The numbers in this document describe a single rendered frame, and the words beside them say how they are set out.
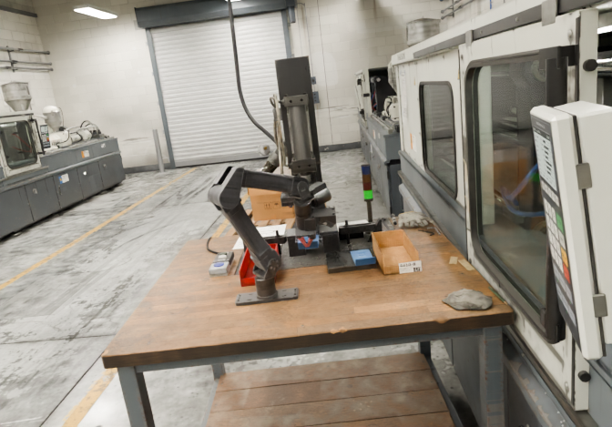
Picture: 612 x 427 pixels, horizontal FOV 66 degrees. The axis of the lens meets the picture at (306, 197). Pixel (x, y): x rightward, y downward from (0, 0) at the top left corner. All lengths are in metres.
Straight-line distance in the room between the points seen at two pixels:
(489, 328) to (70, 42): 11.83
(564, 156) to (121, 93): 11.57
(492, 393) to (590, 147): 0.93
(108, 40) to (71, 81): 1.34
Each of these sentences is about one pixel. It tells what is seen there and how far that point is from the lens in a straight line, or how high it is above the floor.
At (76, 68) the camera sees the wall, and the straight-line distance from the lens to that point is 12.48.
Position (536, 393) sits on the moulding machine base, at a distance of 1.44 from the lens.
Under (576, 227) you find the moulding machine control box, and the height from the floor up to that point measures 1.30.
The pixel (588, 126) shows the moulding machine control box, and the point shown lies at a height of 1.44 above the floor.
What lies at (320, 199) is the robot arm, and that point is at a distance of 1.53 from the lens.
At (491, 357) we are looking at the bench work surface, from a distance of 1.46.
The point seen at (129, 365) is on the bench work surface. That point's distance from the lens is 1.43.
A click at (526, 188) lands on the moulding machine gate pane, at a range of 1.26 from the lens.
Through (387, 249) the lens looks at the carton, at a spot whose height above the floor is 0.91.
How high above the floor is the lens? 1.54
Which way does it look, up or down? 13 degrees down
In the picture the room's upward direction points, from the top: 7 degrees counter-clockwise
